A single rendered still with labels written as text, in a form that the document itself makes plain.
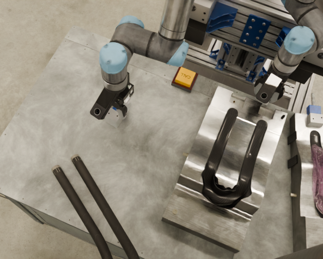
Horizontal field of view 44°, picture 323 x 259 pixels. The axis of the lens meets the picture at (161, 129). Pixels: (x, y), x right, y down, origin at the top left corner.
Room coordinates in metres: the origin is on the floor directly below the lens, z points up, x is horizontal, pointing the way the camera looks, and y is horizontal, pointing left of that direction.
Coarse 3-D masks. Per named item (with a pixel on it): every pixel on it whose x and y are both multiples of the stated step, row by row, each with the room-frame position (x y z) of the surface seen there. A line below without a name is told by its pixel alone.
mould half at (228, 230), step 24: (216, 96) 0.69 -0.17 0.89; (216, 120) 0.60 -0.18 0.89; (240, 120) 0.61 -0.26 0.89; (264, 120) 0.63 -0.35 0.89; (240, 144) 0.53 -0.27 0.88; (264, 144) 0.54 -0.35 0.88; (192, 168) 0.40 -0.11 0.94; (240, 168) 0.43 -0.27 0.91; (264, 168) 0.45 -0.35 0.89; (192, 192) 0.35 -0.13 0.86; (168, 216) 0.26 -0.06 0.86; (192, 216) 0.27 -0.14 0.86; (216, 216) 0.28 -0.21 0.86; (240, 216) 0.29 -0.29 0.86; (216, 240) 0.21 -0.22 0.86; (240, 240) 0.22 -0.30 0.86
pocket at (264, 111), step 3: (261, 105) 0.69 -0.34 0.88; (261, 108) 0.69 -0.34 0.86; (264, 108) 0.68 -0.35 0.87; (267, 108) 0.68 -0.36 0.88; (261, 111) 0.68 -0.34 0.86; (264, 111) 0.68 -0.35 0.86; (267, 111) 0.68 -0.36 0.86; (270, 111) 0.68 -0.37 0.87; (273, 111) 0.68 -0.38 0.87; (261, 114) 0.66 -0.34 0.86; (264, 114) 0.67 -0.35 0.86; (267, 114) 0.67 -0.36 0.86; (270, 114) 0.67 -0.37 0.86; (273, 114) 0.66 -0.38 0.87; (270, 117) 0.66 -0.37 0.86
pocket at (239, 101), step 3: (231, 96) 0.72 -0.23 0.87; (234, 96) 0.71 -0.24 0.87; (237, 96) 0.71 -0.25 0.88; (231, 99) 0.70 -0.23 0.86; (234, 99) 0.71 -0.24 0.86; (237, 99) 0.71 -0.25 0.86; (240, 99) 0.71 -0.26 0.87; (243, 99) 0.71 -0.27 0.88; (231, 102) 0.69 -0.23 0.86; (237, 102) 0.70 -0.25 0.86; (240, 102) 0.70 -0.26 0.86; (243, 102) 0.70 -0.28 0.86; (240, 105) 0.69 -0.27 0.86; (243, 105) 0.68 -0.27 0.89
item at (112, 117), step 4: (128, 96) 0.67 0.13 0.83; (128, 100) 0.65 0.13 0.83; (112, 108) 0.61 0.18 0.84; (116, 108) 0.61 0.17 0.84; (108, 112) 0.58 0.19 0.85; (112, 112) 0.59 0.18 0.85; (116, 112) 0.59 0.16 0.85; (108, 116) 0.57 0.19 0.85; (112, 116) 0.57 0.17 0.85; (116, 116) 0.57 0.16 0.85; (108, 120) 0.57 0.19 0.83; (112, 120) 0.56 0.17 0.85; (116, 120) 0.56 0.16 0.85; (120, 120) 0.57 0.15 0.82; (112, 124) 0.56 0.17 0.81; (116, 124) 0.55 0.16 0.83
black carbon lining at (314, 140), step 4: (312, 132) 0.63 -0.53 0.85; (316, 132) 0.63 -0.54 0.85; (312, 136) 0.62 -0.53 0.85; (316, 136) 0.62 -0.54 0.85; (320, 136) 0.62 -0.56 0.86; (312, 140) 0.60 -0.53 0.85; (316, 140) 0.60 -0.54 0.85; (320, 140) 0.60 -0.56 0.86; (312, 144) 0.58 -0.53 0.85; (316, 144) 0.59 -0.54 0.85; (320, 144) 0.59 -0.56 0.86; (316, 208) 0.35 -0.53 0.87; (320, 216) 0.33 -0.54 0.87
